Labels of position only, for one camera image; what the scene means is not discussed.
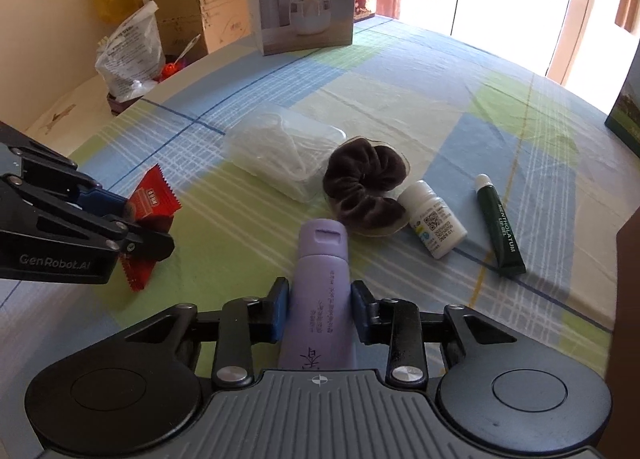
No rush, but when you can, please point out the red snack packet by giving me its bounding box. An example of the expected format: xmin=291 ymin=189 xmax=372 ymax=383
xmin=117 ymin=164 xmax=182 ymax=293

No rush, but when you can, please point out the green tube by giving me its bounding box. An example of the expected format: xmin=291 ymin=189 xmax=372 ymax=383
xmin=474 ymin=174 xmax=527 ymax=276

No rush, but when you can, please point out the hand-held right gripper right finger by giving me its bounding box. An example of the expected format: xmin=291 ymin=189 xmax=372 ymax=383
xmin=350 ymin=280 xmax=516 ymax=388

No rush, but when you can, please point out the small white bottle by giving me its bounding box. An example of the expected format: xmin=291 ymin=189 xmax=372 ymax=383
xmin=398 ymin=180 xmax=469 ymax=260

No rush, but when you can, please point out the checked cloth covered desktop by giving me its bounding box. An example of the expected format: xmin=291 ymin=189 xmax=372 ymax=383
xmin=0 ymin=14 xmax=640 ymax=390

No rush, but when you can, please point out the brown velvet scrunchie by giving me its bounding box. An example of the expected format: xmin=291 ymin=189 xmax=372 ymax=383
xmin=322 ymin=136 xmax=409 ymax=236

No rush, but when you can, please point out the purple box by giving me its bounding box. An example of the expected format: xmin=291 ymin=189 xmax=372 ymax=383
xmin=107 ymin=88 xmax=147 ymax=116

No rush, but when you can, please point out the purple bottle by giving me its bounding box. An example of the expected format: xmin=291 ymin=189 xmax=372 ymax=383
xmin=277 ymin=218 xmax=357 ymax=371

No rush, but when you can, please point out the red ornament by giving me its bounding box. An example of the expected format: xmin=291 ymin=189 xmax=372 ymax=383
xmin=159 ymin=34 xmax=202 ymax=81

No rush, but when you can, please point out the clear plastic container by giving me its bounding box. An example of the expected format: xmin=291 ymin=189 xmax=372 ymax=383
xmin=222 ymin=112 xmax=347 ymax=204

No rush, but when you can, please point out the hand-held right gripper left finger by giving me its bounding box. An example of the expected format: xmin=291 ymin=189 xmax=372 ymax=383
xmin=125 ymin=277 xmax=290 ymax=388

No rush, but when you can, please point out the brown cardboard box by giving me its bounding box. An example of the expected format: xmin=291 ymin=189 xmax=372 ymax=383
xmin=130 ymin=0 xmax=209 ymax=63

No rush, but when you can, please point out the clear plastic bag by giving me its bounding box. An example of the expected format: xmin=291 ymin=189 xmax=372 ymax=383
xmin=94 ymin=1 xmax=166 ymax=103

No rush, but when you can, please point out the cow print milk carton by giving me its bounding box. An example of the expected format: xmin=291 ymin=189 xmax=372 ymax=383
xmin=604 ymin=46 xmax=640 ymax=160

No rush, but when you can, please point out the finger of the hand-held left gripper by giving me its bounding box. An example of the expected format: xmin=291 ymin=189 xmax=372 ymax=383
xmin=0 ymin=175 xmax=176 ymax=262
xmin=0 ymin=122 xmax=131 ymax=217

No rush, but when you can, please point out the pink cardboard carrier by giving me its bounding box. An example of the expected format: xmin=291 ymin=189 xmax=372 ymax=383
xmin=196 ymin=0 xmax=254 ymax=54

